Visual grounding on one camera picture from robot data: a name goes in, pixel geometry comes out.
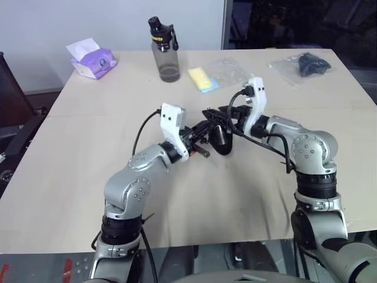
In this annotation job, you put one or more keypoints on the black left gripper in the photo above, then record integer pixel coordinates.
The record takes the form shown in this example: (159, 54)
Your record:
(195, 136)

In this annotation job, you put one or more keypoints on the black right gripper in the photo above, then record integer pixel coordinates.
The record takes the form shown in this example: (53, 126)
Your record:
(239, 115)

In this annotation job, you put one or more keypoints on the black computer mouse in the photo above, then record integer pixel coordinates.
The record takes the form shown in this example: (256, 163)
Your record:
(222, 141)

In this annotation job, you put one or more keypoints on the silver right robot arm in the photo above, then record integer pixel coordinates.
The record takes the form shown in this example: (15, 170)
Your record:
(312, 153)

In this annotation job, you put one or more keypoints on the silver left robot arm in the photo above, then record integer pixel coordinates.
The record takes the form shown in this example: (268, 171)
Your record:
(123, 188)

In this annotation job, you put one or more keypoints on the yellow sponge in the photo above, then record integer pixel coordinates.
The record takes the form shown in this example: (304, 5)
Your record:
(199, 77)

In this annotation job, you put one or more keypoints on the clear crumpled plastic bag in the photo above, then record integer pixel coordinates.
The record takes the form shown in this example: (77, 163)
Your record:
(229, 72)

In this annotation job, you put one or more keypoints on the smoky water bottle black lid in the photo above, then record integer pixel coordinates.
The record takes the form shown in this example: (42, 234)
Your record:
(165, 56)

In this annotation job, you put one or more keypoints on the clear flat plastic bag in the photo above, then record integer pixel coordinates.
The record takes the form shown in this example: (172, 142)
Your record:
(284, 67)

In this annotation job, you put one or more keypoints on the black folded fabric item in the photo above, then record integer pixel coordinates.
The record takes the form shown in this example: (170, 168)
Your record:
(312, 65)

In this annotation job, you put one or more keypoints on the purple tissue box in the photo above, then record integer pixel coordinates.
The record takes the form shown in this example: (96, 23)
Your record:
(95, 65)

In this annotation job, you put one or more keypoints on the white tissue sheet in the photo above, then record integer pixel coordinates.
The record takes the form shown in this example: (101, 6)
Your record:
(82, 48)

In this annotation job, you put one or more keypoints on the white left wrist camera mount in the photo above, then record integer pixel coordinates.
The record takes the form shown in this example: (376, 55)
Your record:
(171, 118)

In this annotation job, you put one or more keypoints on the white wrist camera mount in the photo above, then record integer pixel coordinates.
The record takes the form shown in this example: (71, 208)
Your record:
(171, 118)
(257, 97)

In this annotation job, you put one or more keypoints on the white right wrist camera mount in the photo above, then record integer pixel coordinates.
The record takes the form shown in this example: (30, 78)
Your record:
(257, 97)

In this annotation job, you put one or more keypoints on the grey window frame post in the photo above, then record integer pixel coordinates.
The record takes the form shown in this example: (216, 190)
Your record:
(226, 23)

